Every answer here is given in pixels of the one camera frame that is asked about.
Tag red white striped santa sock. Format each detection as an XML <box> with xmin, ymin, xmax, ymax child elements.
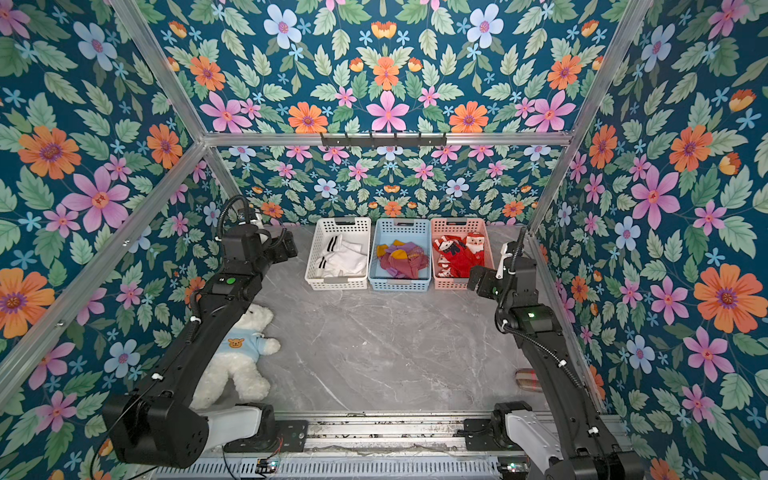
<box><xmin>433</xmin><ymin>235</ymin><xmax>453</xmax><ymax>278</ymax></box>

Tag plain red sock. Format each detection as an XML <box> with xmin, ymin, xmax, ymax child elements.
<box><xmin>439</xmin><ymin>239</ymin><xmax>484</xmax><ymax>278</ymax></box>

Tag white sock black stripes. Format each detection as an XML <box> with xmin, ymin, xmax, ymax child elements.
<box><xmin>324</xmin><ymin>234</ymin><xmax>362</xmax><ymax>266</ymax></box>

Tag purple striped sock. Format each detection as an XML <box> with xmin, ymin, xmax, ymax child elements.
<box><xmin>376</xmin><ymin>240</ymin><xmax>429</xmax><ymax>280</ymax></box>

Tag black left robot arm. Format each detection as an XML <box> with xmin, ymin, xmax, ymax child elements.
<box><xmin>102</xmin><ymin>224</ymin><xmax>298</xmax><ymax>469</ymax></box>

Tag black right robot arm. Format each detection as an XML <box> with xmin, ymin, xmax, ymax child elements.
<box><xmin>468</xmin><ymin>241</ymin><xmax>645</xmax><ymax>479</ymax></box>

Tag pink plastic basket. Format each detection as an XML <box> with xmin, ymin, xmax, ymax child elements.
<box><xmin>430</xmin><ymin>217</ymin><xmax>496</xmax><ymax>292</ymax></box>

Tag white plastic basket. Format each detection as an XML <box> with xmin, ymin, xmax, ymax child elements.
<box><xmin>305</xmin><ymin>217</ymin><xmax>372</xmax><ymax>291</ymax></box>

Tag light blue plastic basket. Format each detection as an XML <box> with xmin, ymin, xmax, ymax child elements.
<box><xmin>368</xmin><ymin>219</ymin><xmax>432</xmax><ymax>292</ymax></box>

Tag plaid beige pouch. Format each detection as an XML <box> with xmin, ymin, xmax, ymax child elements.
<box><xmin>514</xmin><ymin>368</ymin><xmax>543</xmax><ymax>393</ymax></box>

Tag white teddy bear blue sweater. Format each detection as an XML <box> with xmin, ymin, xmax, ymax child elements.
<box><xmin>190</xmin><ymin>304</ymin><xmax>281</xmax><ymax>410</ymax></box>

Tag black hook rail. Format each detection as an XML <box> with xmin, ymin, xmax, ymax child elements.
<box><xmin>320</xmin><ymin>133</ymin><xmax>448</xmax><ymax>148</ymax></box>

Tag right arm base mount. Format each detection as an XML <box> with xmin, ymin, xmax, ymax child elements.
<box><xmin>454</xmin><ymin>401</ymin><xmax>532</xmax><ymax>451</ymax></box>

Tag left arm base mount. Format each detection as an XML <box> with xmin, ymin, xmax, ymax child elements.
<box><xmin>223</xmin><ymin>419</ymin><xmax>309</xmax><ymax>454</ymax></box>

